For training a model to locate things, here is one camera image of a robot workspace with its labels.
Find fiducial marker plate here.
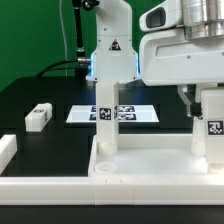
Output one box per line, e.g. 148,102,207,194
66,105,159,124

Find black cable bundle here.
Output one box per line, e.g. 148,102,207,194
35,59,92,78

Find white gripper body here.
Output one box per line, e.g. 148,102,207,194
139,0,224,86

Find white left fence block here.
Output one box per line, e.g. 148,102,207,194
0,135,17,175

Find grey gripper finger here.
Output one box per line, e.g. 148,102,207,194
177,85,202,118

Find white desk top tray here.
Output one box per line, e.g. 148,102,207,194
88,134,224,176

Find white front fence bar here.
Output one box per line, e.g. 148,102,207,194
0,175,224,205

